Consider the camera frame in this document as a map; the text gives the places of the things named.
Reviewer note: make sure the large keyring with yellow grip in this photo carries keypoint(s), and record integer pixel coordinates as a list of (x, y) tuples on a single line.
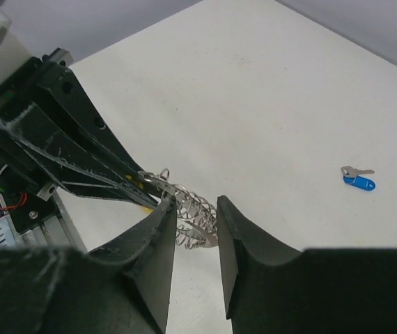
[(196, 217)]

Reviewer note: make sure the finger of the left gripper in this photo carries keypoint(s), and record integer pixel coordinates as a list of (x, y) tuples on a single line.
[(38, 137), (89, 143)]

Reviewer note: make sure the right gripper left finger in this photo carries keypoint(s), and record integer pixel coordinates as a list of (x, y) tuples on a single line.
[(122, 286)]

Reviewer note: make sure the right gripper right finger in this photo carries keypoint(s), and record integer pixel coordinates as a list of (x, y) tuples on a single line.
[(270, 287)]

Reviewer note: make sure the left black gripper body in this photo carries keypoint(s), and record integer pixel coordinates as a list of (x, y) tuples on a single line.
[(20, 176)]

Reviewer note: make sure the key bunch with blue fob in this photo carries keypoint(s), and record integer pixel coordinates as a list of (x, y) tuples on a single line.
[(355, 177)]

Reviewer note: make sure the aluminium mounting rail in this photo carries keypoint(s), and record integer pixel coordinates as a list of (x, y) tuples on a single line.
[(41, 223)]

